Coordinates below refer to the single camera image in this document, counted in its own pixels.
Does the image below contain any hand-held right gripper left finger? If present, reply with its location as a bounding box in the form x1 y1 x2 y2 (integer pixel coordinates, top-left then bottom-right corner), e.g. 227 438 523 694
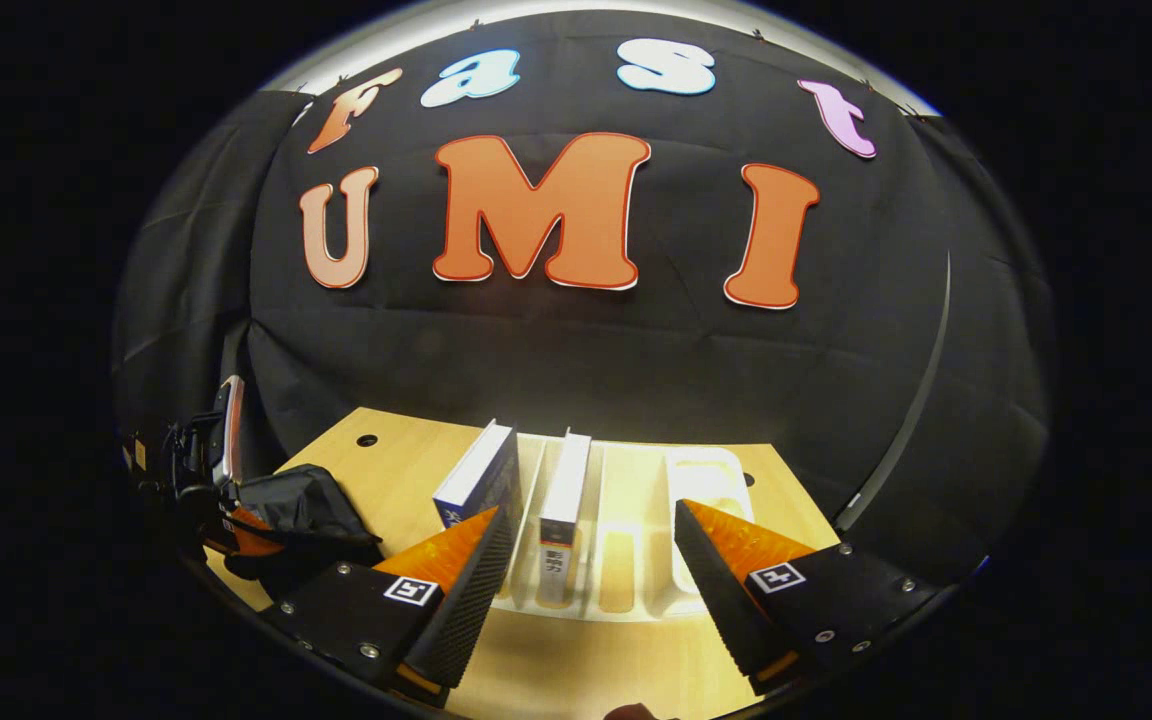
261 506 517 706

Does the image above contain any black schoolbag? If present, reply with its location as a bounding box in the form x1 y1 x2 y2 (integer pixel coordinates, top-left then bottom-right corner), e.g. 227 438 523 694
226 465 384 593

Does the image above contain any blue cover book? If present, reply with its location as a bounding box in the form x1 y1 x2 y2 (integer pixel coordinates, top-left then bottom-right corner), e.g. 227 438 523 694
433 420 524 536

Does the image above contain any white spine book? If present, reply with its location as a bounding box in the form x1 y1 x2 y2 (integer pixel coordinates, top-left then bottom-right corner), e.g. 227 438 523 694
536 428 593 609

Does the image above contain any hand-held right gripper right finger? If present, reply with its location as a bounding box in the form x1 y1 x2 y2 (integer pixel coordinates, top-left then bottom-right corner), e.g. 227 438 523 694
674 498 947 696

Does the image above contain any white plastic bookshelf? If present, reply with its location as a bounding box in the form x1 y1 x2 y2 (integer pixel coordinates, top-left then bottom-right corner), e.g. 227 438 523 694
491 430 757 621

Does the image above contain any grey curved pole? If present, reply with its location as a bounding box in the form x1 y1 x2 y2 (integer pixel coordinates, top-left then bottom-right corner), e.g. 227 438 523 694
836 250 952 531

